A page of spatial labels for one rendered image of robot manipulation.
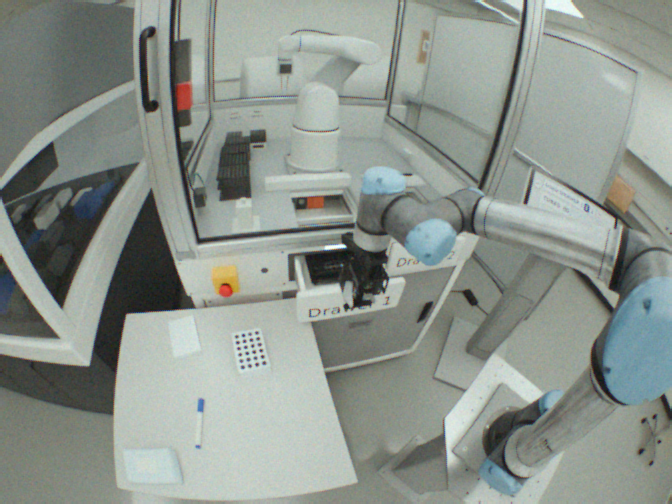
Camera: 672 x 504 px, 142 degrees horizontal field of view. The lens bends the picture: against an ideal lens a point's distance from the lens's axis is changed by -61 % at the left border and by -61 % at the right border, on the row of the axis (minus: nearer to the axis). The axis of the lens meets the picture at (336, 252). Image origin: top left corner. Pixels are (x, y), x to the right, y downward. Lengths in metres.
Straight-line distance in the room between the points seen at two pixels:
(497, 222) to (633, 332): 0.30
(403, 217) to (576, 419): 0.41
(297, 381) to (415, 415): 0.97
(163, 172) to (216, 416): 0.59
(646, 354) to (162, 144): 0.81
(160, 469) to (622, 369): 0.81
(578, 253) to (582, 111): 1.64
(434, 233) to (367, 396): 1.26
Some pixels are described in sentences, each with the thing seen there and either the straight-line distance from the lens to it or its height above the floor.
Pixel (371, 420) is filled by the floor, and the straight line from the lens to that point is 1.55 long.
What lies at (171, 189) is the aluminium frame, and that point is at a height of 1.17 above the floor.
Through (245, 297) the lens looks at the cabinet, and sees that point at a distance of 0.94.
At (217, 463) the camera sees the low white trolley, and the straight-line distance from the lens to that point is 0.73.
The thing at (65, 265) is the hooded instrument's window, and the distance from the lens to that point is 0.92.
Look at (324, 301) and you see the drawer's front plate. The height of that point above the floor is 0.90.
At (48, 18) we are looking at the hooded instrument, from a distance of 0.93.
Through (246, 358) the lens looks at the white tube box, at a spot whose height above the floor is 0.80.
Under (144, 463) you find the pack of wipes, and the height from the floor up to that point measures 0.81.
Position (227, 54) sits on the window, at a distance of 0.60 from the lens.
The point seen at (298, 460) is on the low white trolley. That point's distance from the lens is 0.71.
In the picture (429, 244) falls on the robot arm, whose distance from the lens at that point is 0.42.
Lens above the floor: 1.46
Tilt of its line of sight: 41 degrees down
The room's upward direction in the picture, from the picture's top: 7 degrees clockwise
